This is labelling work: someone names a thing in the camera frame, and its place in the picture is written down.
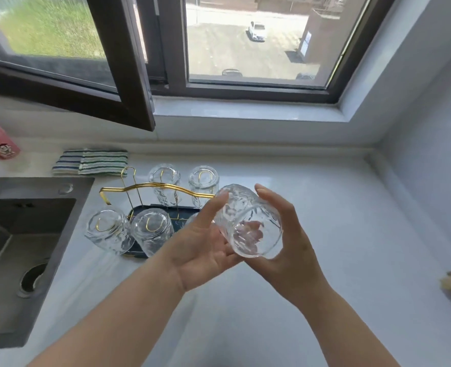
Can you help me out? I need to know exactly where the person's right hand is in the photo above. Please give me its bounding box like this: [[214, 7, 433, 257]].
[[244, 184, 332, 308]]

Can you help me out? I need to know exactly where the person's left hand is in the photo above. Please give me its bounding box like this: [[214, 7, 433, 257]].
[[167, 193, 265, 293]]

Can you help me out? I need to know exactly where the clear textured glass cup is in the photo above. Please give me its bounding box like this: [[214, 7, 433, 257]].
[[84, 209, 132, 256], [188, 165, 220, 208], [148, 164, 182, 206], [213, 183, 283, 260], [131, 208, 174, 258]]

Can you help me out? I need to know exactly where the person's left forearm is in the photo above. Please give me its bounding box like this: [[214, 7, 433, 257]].
[[27, 260, 195, 367]]

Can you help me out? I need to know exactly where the person's right forearm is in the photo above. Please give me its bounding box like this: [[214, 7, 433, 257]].
[[281, 284, 402, 367]]

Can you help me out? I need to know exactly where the gold cup rack blue tray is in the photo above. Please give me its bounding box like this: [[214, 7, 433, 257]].
[[99, 167, 216, 259]]

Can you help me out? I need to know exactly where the green striped dish cloth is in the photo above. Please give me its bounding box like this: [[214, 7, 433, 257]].
[[78, 149, 129, 175]]

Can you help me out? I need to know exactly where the blue striped dish cloth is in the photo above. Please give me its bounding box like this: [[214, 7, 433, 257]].
[[52, 150, 86, 176]]

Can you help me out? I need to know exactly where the dark brown open window sash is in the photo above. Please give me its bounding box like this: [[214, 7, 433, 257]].
[[0, 0, 156, 131]]

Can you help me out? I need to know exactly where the white car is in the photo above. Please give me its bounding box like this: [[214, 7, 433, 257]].
[[248, 21, 267, 43]]

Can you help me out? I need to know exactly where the brown building outside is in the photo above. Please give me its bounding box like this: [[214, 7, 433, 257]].
[[297, 0, 349, 64]]

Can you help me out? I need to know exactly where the round sink drain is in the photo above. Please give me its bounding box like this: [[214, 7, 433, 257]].
[[17, 261, 49, 299]]

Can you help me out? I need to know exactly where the grey steel sink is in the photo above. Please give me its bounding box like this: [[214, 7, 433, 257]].
[[0, 176, 95, 350]]

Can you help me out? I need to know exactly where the dark brown window frame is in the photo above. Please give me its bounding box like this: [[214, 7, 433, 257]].
[[135, 0, 399, 104]]

